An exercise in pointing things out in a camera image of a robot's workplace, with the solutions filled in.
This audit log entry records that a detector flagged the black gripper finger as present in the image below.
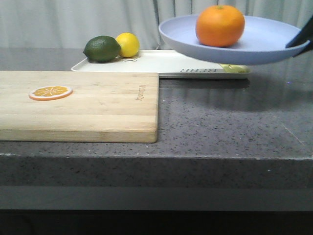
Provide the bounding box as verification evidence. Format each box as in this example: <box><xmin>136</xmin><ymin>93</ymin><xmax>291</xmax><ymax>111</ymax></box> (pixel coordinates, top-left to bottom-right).
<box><xmin>293</xmin><ymin>41</ymin><xmax>313</xmax><ymax>57</ymax></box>
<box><xmin>286</xmin><ymin>17</ymin><xmax>313</xmax><ymax>48</ymax></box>

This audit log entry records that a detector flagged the light blue round plate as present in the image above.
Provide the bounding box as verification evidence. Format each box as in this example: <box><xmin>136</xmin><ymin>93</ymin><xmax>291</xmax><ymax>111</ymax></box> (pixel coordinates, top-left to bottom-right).
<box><xmin>159</xmin><ymin>15</ymin><xmax>310</xmax><ymax>65</ymax></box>

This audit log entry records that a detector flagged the orange fruit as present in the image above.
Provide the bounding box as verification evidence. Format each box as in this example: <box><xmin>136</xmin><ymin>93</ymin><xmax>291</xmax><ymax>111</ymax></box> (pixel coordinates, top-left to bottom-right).
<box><xmin>196</xmin><ymin>5</ymin><xmax>245</xmax><ymax>47</ymax></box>

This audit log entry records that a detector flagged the cream rectangular tray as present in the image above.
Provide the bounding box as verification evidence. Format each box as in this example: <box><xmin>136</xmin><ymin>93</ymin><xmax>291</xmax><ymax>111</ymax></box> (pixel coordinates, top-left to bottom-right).
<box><xmin>71</xmin><ymin>50</ymin><xmax>250</xmax><ymax>79</ymax></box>

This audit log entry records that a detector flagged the yellow lemon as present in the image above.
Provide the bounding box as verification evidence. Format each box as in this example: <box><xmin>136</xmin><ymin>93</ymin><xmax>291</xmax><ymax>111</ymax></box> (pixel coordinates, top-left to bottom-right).
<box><xmin>116</xmin><ymin>32</ymin><xmax>140</xmax><ymax>58</ymax></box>

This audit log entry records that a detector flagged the green lime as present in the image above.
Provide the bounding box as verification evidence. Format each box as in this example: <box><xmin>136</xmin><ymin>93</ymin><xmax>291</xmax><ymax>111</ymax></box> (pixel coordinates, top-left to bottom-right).
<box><xmin>83</xmin><ymin>35</ymin><xmax>121</xmax><ymax>63</ymax></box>

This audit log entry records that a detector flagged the wooden cutting board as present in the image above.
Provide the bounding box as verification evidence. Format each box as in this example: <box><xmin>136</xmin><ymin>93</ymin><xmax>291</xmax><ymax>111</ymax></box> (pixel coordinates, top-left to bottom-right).
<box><xmin>0</xmin><ymin>71</ymin><xmax>159</xmax><ymax>143</ymax></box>

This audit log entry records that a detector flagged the orange slice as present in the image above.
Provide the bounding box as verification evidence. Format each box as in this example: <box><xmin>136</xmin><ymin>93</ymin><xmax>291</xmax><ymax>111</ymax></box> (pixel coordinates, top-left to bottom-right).
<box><xmin>28</xmin><ymin>85</ymin><xmax>73</xmax><ymax>101</ymax></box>

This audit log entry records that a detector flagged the grey curtain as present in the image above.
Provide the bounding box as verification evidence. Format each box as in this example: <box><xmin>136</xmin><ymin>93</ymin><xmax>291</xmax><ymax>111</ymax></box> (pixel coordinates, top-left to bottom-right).
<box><xmin>0</xmin><ymin>0</ymin><xmax>313</xmax><ymax>49</ymax></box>

